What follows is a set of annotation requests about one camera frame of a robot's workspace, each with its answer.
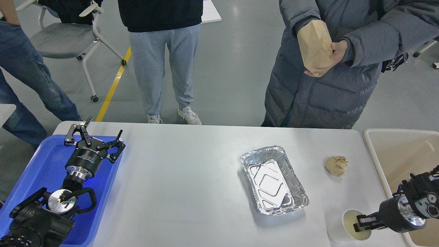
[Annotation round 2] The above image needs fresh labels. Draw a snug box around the aluminium foil tray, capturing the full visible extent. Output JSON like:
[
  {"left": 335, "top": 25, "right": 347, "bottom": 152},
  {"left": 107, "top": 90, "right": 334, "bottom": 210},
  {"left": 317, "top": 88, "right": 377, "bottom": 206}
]
[{"left": 239, "top": 145, "right": 309, "bottom": 215}]

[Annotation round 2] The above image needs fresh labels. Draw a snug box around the blue plastic tray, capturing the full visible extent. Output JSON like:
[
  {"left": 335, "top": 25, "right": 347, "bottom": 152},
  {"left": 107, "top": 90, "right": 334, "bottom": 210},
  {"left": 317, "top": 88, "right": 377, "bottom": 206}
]
[{"left": 0, "top": 135, "right": 122, "bottom": 247}]

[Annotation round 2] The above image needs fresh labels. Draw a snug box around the white side table corner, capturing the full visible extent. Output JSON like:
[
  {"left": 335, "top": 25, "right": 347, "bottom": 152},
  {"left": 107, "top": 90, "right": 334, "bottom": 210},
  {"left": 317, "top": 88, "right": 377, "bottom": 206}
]
[{"left": 0, "top": 104, "right": 16, "bottom": 127}]

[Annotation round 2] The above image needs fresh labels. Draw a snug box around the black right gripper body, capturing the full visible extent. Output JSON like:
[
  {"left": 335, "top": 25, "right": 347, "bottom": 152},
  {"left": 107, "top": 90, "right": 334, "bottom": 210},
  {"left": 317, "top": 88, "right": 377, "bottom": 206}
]
[{"left": 377, "top": 196, "right": 426, "bottom": 233}]

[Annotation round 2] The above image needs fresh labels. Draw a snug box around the white paper cup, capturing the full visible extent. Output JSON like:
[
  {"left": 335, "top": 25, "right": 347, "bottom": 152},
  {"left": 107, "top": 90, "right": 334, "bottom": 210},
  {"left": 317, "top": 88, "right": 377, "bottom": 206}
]
[{"left": 327, "top": 209, "right": 372, "bottom": 243}]

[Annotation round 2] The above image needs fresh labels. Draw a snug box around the person in grey sweatpants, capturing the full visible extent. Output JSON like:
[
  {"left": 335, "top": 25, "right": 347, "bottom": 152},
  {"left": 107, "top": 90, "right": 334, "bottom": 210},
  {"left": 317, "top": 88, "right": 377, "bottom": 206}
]
[{"left": 118, "top": 0, "right": 203, "bottom": 125}]

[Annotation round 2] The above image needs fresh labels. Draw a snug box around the person in blue jeans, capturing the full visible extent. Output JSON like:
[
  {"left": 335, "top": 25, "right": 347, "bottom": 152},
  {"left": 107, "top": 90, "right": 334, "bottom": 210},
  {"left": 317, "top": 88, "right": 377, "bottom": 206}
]
[{"left": 0, "top": 0, "right": 82, "bottom": 150}]

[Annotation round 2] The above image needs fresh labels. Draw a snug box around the grey office chair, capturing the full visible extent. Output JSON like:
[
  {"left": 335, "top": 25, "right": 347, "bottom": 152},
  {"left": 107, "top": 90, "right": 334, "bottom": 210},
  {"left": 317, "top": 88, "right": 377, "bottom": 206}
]
[{"left": 16, "top": 0, "right": 127, "bottom": 102}]

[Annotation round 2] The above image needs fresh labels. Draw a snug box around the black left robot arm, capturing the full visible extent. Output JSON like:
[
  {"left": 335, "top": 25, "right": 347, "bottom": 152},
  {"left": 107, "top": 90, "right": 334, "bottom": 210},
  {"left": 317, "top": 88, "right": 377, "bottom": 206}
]
[{"left": 1, "top": 119, "right": 125, "bottom": 247}]

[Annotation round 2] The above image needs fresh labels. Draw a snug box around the person in grey puffer coat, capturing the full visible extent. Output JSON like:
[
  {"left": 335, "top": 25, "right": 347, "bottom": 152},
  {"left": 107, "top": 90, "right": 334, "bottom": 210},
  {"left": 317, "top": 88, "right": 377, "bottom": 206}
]
[{"left": 262, "top": 0, "right": 439, "bottom": 129}]

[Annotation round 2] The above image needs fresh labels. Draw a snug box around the chair with dark jacket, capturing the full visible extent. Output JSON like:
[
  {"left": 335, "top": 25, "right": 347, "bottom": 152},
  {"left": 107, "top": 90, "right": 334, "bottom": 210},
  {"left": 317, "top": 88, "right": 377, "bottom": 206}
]
[{"left": 413, "top": 36, "right": 439, "bottom": 69}]

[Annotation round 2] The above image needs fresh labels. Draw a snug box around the white flat box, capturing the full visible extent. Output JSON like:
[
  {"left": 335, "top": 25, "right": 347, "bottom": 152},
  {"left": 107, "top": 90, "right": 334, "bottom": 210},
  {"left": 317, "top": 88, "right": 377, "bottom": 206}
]
[{"left": 202, "top": 0, "right": 222, "bottom": 24}]

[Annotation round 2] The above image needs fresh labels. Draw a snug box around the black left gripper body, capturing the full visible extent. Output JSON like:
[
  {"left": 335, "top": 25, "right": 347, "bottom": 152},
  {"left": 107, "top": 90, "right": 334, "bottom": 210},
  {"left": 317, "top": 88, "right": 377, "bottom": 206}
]
[{"left": 65, "top": 139, "right": 110, "bottom": 179}]

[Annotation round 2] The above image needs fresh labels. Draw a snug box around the person left hand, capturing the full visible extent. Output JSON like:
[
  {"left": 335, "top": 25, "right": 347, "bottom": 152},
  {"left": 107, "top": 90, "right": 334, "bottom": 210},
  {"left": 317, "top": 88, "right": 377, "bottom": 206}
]
[{"left": 304, "top": 40, "right": 348, "bottom": 77}]

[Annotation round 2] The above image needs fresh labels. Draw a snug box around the beige plastic bin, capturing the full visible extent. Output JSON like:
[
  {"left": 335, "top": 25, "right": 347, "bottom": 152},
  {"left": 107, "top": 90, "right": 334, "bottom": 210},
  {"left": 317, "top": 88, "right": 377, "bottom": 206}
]
[{"left": 363, "top": 129, "right": 439, "bottom": 247}]

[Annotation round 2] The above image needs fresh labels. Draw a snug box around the crumpled brown paper ball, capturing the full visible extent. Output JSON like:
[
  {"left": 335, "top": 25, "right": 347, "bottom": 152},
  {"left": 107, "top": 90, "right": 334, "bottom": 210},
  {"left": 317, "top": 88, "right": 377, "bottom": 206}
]
[{"left": 325, "top": 156, "right": 348, "bottom": 177}]

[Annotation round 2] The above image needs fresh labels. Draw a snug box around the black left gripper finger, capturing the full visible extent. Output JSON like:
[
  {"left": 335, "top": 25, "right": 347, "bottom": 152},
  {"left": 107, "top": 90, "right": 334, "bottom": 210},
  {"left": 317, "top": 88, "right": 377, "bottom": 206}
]
[
  {"left": 64, "top": 117, "right": 92, "bottom": 146},
  {"left": 98, "top": 129, "right": 126, "bottom": 164}
]

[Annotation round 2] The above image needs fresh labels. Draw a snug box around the brown paper bag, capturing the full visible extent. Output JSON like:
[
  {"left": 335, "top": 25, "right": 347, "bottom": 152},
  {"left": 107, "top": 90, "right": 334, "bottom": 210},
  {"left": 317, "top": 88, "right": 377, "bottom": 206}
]
[{"left": 297, "top": 20, "right": 333, "bottom": 71}]

